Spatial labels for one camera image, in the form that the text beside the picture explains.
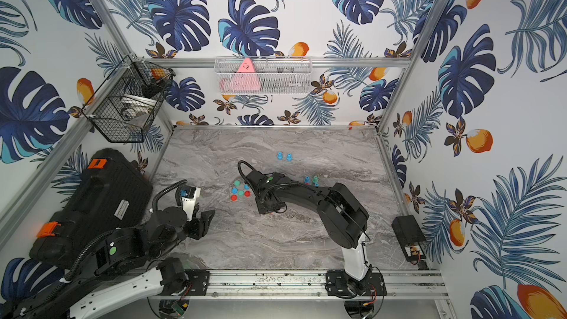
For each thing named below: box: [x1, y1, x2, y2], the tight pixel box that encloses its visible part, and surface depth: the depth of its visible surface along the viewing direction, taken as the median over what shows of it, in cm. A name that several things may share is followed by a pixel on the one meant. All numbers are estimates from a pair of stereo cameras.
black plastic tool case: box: [28, 148, 153, 270], surface depth 70 cm
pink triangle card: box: [232, 57, 261, 91], surface depth 92 cm
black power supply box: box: [391, 214, 427, 263], surface depth 82 cm
